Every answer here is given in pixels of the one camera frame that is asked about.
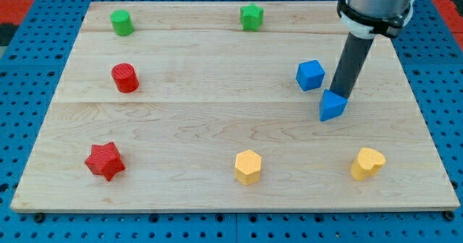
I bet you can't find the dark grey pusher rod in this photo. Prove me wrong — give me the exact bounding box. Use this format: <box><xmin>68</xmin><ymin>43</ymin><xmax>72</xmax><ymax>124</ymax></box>
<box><xmin>330</xmin><ymin>33</ymin><xmax>373</xmax><ymax>99</ymax></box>

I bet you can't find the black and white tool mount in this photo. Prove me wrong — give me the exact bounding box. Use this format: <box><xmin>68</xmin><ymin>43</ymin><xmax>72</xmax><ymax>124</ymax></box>
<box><xmin>336</xmin><ymin>0</ymin><xmax>415</xmax><ymax>40</ymax></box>

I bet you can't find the blue cube block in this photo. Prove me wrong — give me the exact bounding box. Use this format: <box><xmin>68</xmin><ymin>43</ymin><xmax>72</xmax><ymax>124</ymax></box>
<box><xmin>296</xmin><ymin>60</ymin><xmax>325</xmax><ymax>91</ymax></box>

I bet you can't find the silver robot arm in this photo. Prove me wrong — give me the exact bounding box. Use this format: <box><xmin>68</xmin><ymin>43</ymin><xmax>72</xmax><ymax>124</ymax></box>
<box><xmin>330</xmin><ymin>0</ymin><xmax>415</xmax><ymax>99</ymax></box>

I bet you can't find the blue triangle block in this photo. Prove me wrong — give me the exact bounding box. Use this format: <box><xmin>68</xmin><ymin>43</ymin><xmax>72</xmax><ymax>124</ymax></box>
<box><xmin>319</xmin><ymin>90</ymin><xmax>348</xmax><ymax>122</ymax></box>

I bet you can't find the green star block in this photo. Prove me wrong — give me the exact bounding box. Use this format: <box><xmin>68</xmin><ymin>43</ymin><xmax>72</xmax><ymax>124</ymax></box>
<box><xmin>240</xmin><ymin>3</ymin><xmax>264</xmax><ymax>31</ymax></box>

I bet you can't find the yellow heart block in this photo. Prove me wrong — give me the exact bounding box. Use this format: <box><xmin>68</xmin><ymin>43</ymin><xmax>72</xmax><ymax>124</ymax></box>
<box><xmin>350</xmin><ymin>148</ymin><xmax>386</xmax><ymax>181</ymax></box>

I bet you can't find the yellow hexagon block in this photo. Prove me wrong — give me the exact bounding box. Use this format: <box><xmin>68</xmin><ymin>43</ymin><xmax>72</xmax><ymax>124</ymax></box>
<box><xmin>234</xmin><ymin>150</ymin><xmax>262</xmax><ymax>185</ymax></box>

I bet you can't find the wooden board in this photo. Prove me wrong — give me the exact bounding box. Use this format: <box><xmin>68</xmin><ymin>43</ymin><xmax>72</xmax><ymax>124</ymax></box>
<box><xmin>11</xmin><ymin>1</ymin><xmax>459</xmax><ymax>213</ymax></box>

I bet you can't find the green cylinder block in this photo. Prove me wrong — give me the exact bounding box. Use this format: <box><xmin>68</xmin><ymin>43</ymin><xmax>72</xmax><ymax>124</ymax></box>
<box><xmin>110</xmin><ymin>9</ymin><xmax>135</xmax><ymax>36</ymax></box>

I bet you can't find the red cylinder block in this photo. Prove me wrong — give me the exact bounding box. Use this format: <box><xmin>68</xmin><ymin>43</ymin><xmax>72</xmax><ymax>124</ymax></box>
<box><xmin>111</xmin><ymin>63</ymin><xmax>139</xmax><ymax>93</ymax></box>

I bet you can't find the red star block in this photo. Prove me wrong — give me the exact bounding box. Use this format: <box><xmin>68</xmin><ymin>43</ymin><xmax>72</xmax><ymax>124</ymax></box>
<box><xmin>85</xmin><ymin>142</ymin><xmax>126</xmax><ymax>182</ymax></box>

